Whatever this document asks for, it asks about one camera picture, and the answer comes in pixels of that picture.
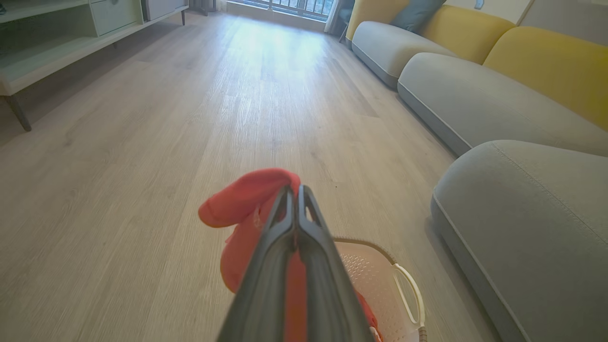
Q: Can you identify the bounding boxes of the grey curtain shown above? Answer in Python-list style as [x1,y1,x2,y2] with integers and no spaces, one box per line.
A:
[324,0,355,35]

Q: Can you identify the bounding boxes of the window with metal railing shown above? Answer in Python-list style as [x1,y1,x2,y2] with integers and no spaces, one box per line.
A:
[227,0,336,22]

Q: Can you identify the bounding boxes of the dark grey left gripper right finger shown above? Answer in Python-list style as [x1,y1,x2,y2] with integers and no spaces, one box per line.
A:
[296,185,376,342]

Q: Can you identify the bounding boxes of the pale green TV cabinet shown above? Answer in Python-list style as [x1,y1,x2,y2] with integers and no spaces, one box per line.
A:
[0,0,190,133]

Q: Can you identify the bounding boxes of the large grey sofa seat cushion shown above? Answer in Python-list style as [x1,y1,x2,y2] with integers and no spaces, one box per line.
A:
[431,140,608,342]

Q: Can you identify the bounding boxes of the cream perforated laundry basket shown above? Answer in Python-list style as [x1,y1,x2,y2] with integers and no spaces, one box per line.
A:
[332,237,428,342]

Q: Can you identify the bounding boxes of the yellow sofa back cushion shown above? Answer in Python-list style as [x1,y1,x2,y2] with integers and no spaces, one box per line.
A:
[420,4,516,65]
[345,0,410,41]
[483,26,608,132]

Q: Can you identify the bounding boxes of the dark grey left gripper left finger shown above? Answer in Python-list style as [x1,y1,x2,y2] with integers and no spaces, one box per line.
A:
[216,186,297,342]

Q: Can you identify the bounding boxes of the red clothing item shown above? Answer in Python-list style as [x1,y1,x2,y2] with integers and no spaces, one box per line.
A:
[198,168,383,342]

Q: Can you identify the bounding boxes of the teal throw pillow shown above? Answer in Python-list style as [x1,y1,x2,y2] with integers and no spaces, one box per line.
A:
[390,0,447,33]

